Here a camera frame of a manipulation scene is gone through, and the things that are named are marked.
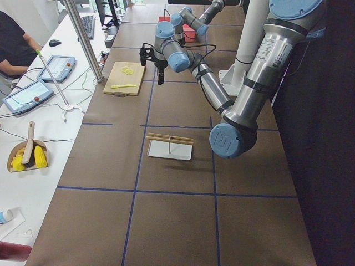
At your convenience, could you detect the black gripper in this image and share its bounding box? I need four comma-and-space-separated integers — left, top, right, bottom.
139, 47, 168, 85

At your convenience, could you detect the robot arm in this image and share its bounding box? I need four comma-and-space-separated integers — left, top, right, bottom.
170, 0, 225, 45
140, 1, 328, 158

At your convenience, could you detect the lemon slice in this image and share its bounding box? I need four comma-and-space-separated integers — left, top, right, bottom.
121, 66, 131, 73
124, 69, 134, 75

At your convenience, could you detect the wooden cutting board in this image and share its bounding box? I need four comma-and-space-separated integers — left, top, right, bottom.
103, 62, 145, 96

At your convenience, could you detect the yellow plastic knife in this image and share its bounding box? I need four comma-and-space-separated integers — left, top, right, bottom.
110, 84, 136, 89

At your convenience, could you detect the pink plastic bin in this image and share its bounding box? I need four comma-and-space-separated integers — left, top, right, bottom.
158, 14, 196, 43

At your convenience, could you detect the wooden rack rod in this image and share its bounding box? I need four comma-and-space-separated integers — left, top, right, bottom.
146, 136, 194, 145
147, 133, 194, 141

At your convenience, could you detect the white rack tray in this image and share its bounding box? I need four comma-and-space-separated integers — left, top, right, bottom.
147, 140, 192, 161

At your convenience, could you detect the black keyboard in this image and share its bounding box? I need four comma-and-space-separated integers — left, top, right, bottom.
80, 15, 95, 40

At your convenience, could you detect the long grabber stick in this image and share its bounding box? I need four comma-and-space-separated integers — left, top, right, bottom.
35, 49, 85, 122

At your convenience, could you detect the teach pendant tablet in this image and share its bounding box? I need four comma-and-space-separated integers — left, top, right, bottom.
37, 55, 76, 83
2, 80, 54, 115

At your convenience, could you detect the black computer mouse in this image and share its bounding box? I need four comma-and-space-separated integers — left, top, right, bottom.
49, 39, 62, 47

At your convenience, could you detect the seated person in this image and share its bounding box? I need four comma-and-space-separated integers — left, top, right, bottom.
1, 12, 42, 79

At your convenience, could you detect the yellow corn toy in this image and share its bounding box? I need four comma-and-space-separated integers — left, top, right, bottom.
34, 145, 48, 168

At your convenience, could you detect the wooden dustpan with brush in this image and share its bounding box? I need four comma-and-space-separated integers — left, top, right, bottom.
7, 121, 49, 172

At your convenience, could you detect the white tube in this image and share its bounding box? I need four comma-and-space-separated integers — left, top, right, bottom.
0, 209, 14, 224

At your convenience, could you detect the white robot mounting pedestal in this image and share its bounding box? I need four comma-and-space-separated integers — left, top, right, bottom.
219, 0, 270, 96

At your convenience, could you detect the aluminium frame post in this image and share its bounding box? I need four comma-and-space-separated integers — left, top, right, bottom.
63, 0, 104, 83

